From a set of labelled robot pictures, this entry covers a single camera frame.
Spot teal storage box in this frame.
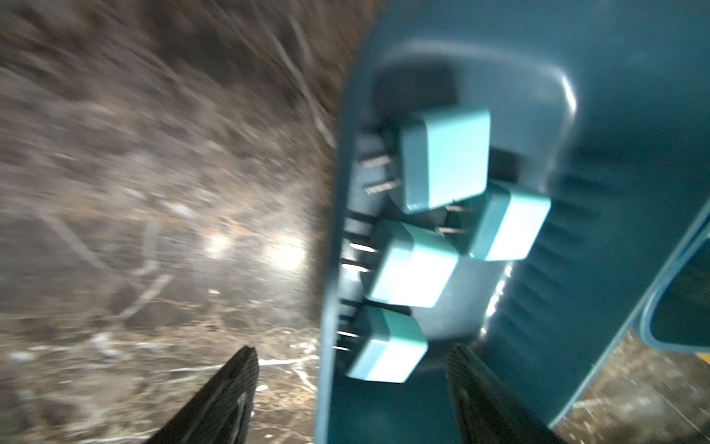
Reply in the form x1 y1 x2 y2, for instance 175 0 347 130
314 1 709 443
637 223 709 354

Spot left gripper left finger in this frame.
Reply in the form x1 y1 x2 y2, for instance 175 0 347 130
147 346 259 444

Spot blue plug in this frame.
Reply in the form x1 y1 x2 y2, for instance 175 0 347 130
436 179 552 262
341 219 460 308
361 108 491 215
334 305 429 384

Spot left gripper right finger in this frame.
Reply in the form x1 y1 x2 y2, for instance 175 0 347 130
447 344 562 444

